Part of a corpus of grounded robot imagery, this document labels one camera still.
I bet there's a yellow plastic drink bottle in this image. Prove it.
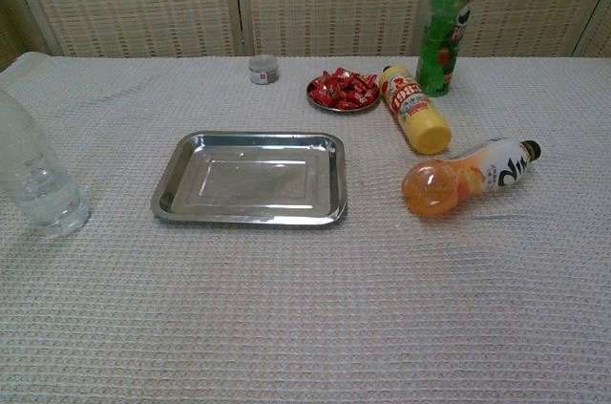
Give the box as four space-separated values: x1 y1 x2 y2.
379 64 453 156

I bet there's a red wrapped candies pile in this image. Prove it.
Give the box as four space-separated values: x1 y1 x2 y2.
308 67 380 110

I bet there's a round metal candy dish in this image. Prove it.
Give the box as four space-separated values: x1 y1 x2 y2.
305 76 383 114

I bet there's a small clear lidded jar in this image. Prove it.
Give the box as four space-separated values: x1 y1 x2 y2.
248 54 279 86

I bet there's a rectangular stainless steel tray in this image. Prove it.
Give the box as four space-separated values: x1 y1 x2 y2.
150 131 348 226

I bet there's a white waffle-weave tablecloth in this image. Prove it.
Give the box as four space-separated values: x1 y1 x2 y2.
0 51 611 404

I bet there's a green chips can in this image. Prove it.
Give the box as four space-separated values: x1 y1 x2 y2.
414 0 481 98

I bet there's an orange juice bottle black cap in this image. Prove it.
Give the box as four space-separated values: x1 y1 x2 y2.
400 138 542 218

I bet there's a transparent plastic water bottle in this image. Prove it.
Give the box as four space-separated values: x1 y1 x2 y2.
0 88 92 239

